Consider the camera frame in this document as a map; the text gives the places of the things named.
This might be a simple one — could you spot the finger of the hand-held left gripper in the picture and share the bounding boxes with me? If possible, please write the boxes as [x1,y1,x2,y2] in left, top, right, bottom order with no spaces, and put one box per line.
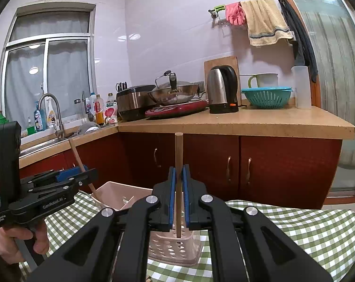
[21,168,99,202]
[27,167,85,184]

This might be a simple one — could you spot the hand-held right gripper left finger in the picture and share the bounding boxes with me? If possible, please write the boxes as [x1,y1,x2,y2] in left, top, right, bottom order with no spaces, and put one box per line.
[27,166,178,282]

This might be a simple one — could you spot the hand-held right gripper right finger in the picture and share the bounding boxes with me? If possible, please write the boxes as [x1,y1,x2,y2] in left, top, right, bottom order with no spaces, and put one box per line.
[181,164,334,282]

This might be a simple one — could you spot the wooden chopstick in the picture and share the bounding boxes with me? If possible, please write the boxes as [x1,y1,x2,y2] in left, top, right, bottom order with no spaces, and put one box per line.
[175,133,184,238]
[69,139,96,194]

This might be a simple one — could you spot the pink perforated utensil holder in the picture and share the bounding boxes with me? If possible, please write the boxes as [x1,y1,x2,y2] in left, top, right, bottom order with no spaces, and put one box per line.
[91,181,203,268]

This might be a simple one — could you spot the person's left hand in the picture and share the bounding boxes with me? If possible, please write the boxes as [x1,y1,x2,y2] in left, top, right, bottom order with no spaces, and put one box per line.
[0,219,50,266]

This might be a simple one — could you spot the steel kitchen sink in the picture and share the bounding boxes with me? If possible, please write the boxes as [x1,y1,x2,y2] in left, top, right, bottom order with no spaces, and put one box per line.
[19,135,72,156]

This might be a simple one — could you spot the round metal dish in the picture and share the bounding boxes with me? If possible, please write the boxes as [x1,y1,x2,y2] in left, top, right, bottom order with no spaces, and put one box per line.
[77,122,101,136]

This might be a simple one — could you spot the blue detergent bottle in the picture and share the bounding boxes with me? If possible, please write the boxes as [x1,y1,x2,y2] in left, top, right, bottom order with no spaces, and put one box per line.
[34,101,47,132]

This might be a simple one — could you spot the white spray bottle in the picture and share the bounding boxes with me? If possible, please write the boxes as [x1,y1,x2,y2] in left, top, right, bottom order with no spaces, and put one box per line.
[46,98,58,128]

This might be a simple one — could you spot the orange liquid bottle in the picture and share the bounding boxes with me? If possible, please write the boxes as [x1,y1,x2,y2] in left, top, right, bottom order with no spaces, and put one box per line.
[95,94,104,125]

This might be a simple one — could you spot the steel kitchen faucet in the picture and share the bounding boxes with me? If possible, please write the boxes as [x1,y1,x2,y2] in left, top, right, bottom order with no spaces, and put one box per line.
[38,93,64,138]

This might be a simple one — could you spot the white bottle red label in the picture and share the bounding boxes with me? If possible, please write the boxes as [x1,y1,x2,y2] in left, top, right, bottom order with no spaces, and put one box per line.
[103,93,118,124]

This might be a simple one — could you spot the black rice cooker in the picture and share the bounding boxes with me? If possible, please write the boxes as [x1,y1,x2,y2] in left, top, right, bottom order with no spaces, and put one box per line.
[116,85,157,121]

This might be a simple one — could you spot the red induction cooker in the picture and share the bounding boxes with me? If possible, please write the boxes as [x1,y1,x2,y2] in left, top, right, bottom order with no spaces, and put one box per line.
[145,100,210,118]

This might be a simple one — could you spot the sliding glass window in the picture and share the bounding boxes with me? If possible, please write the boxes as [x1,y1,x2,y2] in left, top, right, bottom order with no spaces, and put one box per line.
[2,3,97,130]

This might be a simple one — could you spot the red kitchen cabinet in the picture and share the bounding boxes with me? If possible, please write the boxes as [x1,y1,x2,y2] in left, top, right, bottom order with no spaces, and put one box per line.
[0,129,343,209]

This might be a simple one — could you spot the beige kitchen countertop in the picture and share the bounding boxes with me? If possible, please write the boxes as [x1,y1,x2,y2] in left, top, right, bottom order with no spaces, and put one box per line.
[0,104,355,183]

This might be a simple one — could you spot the steel wok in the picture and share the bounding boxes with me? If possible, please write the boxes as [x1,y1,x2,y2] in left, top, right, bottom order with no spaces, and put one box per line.
[148,73,200,106]

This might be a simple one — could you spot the green checked tablecloth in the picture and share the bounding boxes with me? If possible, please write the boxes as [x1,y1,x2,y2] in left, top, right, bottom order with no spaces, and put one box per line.
[19,189,355,282]

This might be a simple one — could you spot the steel electric kettle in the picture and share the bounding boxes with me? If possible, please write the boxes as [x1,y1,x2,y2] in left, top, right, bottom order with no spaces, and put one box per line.
[206,65,239,114]

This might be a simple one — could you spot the glass wok lid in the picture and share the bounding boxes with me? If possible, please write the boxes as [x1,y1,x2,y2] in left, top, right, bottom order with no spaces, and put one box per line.
[155,70,173,89]

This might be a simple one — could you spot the teal plastic colander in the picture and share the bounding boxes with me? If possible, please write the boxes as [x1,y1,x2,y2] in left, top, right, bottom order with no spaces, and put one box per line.
[241,86,292,109]

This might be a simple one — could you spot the wooden cutting board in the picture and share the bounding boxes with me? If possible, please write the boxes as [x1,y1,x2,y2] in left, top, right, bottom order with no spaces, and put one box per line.
[204,56,242,106]

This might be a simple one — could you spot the white plastic jug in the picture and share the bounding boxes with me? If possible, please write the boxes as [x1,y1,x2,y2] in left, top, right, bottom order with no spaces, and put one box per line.
[291,65,312,109]

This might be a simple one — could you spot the metal towel rack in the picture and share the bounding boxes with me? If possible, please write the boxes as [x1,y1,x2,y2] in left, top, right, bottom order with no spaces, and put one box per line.
[208,0,297,43]

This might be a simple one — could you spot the pink rubber gloves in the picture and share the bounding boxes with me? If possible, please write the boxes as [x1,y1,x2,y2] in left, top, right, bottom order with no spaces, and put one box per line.
[225,2,246,26]

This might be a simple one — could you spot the beige striped towel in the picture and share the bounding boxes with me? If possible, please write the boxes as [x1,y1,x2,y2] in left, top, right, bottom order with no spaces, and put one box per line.
[240,0,294,47]

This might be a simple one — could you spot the dark hanging cloth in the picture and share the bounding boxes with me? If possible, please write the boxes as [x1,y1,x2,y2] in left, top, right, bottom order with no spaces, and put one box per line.
[279,0,318,83]

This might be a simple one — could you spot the frosted glass door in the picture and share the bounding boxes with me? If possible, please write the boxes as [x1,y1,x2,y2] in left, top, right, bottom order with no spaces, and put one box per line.
[280,0,355,197]

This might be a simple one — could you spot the white mug green handle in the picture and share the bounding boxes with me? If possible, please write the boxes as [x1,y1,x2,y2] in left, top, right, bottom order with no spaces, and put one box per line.
[248,73,279,88]

